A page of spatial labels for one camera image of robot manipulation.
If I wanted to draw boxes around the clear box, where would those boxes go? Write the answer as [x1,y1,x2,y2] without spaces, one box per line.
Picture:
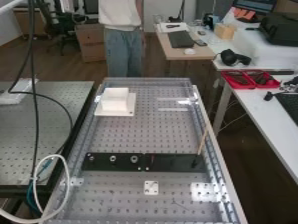
[43,76,251,224]

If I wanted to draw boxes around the small white box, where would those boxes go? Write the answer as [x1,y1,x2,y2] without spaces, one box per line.
[100,86,131,113]

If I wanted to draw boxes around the thin stick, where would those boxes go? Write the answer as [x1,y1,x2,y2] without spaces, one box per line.
[193,117,212,168]

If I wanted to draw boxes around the black plate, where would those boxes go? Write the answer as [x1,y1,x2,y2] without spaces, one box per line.
[82,152,208,174]

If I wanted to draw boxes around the wooden desk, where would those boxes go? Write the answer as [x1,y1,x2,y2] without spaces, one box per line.
[153,23,217,78]

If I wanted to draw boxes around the person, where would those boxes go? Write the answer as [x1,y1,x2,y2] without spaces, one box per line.
[98,0,148,79]

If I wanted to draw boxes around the red tray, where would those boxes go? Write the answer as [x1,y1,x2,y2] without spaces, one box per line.
[245,69,283,89]
[220,70,259,90]

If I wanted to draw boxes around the black keyboard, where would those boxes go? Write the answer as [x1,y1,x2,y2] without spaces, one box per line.
[167,30,197,49]
[273,91,298,127]

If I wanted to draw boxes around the cardboard box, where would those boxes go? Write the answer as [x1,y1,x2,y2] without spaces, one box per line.
[74,22,108,63]

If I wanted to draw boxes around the black headphones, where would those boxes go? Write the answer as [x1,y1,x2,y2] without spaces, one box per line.
[219,48,253,67]

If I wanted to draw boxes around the white desk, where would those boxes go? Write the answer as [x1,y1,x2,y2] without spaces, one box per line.
[212,73,298,184]

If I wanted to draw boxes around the small wooden box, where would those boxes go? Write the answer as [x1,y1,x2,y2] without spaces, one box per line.
[215,22,237,41]

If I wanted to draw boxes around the black office chair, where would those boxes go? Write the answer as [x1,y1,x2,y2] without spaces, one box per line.
[36,0,91,57]

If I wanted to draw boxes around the black bag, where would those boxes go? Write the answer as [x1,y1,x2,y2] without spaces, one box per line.
[259,12,298,47]

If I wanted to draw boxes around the small white metal bracket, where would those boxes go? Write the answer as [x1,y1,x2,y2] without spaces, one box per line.
[143,180,160,196]

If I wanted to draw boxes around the black cable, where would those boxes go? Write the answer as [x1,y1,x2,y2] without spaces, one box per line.
[6,0,75,188]

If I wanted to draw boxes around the small black handle tool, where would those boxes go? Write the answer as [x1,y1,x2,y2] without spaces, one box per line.
[263,90,276,102]

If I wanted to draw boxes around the white cable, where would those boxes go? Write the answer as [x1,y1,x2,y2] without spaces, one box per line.
[0,153,74,224]

